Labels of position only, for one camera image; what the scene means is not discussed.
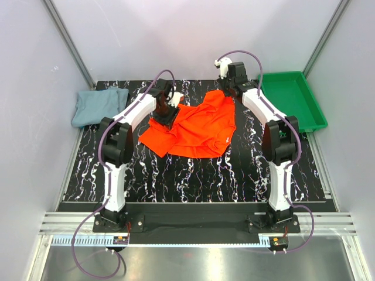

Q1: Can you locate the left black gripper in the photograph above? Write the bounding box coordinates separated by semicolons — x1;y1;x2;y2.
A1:
154;101;180;130

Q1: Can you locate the orange t shirt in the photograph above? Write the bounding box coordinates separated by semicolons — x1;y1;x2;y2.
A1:
139;90;236;159

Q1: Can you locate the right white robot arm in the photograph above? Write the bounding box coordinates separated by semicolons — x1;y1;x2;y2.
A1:
214;57;301;232

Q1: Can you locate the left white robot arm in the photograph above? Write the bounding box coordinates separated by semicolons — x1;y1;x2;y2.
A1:
94;79;180;232

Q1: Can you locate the green plastic tray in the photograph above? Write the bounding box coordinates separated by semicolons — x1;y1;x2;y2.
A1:
261;71;328;133

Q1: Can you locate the folded grey-blue t shirt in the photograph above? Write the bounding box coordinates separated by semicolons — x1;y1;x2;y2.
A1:
71;86;129;128

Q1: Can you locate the left orange connector block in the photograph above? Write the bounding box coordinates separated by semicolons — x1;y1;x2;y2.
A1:
114;236;129;245

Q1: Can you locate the orange connector block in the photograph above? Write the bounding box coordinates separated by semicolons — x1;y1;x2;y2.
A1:
114;236;129;245
270;236;289;248

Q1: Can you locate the right orange connector block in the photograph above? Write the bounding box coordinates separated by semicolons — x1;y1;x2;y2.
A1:
270;236;289;248

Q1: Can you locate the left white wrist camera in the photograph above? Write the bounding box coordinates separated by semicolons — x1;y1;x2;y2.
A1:
167;91;185;107

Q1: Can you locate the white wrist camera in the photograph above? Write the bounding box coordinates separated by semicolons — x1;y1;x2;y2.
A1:
167;91;185;107
214;57;232;79

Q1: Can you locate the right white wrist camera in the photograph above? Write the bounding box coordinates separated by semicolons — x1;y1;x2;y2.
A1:
214;57;232;79

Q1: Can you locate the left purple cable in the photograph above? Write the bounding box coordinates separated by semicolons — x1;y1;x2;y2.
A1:
71;68;176;279

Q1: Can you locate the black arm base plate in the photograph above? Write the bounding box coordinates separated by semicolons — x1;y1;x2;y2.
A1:
93;203;301;245

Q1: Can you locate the aluminium frame rail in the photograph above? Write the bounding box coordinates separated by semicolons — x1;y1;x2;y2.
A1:
39;213;357;235

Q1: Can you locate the white slotted cable duct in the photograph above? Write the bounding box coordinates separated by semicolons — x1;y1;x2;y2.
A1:
52;235;128;246

